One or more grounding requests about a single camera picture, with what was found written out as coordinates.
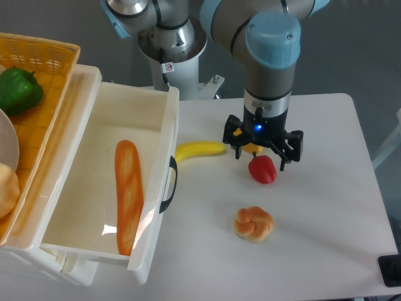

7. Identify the yellow woven basket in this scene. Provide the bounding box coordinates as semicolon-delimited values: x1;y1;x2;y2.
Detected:
1;33;81;245

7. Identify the red bell pepper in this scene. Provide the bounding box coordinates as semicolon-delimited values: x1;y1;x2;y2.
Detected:
248;152;277;184

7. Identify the beige plate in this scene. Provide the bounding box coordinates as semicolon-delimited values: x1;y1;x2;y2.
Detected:
0;110;19;171

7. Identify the black device at edge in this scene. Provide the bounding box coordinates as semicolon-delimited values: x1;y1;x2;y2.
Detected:
378;255;400;287

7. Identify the green bell pepper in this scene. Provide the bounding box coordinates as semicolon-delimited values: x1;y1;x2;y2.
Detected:
1;66;44;115

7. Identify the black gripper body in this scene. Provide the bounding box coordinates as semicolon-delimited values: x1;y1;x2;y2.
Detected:
241;99;289;149

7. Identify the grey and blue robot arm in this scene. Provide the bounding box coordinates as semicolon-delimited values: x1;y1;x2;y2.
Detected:
100;1;326;165

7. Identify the round bread bun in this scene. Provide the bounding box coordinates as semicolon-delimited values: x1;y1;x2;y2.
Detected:
1;163;20;218

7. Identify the white drawer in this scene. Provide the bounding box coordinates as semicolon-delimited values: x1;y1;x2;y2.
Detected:
42;82;179;284

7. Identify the orange baguette bread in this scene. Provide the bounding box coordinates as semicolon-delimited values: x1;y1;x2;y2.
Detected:
114;140;144;256

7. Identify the yellow banana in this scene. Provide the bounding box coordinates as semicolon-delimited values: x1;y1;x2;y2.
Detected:
174;140;226;163

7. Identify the braided bread roll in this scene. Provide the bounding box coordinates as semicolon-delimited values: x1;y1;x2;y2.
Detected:
233;206;274;243

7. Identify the yellow bell pepper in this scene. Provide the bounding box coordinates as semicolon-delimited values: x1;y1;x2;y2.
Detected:
233;128;263;155

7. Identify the white drawer cabinet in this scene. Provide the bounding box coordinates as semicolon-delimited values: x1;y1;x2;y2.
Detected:
1;65;102;285

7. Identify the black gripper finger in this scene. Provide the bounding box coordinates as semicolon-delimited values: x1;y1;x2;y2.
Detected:
273;130;304;171
222;115;247;159

